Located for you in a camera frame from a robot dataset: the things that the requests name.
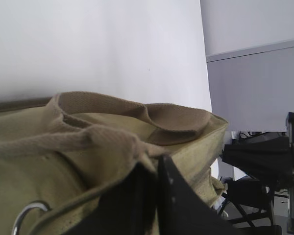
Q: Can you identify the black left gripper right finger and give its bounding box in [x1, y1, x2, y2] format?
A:
[157, 156, 233, 235]

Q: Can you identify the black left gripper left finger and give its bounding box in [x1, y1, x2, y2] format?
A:
[73, 163, 156, 235]

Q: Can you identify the black folding stand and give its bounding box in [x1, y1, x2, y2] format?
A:
[218, 136, 292, 235]

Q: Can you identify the yellow olive canvas bag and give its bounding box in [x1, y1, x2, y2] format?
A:
[0, 92, 228, 235]

